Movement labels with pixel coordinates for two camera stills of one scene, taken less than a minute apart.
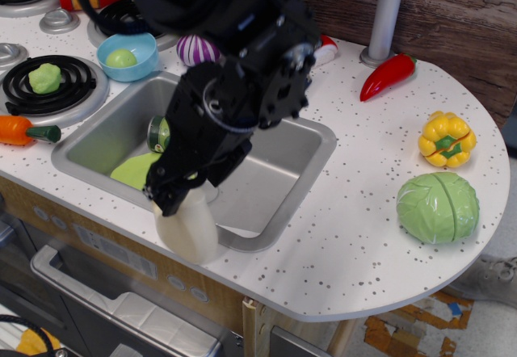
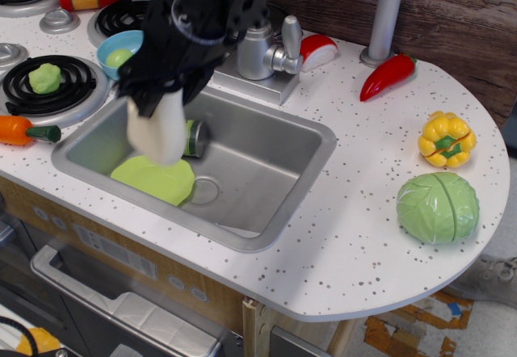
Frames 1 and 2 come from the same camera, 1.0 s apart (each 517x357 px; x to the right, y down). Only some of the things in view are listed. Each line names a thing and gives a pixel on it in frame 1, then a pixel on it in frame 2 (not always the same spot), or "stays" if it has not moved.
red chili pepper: (388, 73) stays
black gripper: (212, 131) -> (186, 31)
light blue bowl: (128, 56) stays
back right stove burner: (120, 15) stays
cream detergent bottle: (190, 232) -> (161, 137)
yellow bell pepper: (447, 140) stays
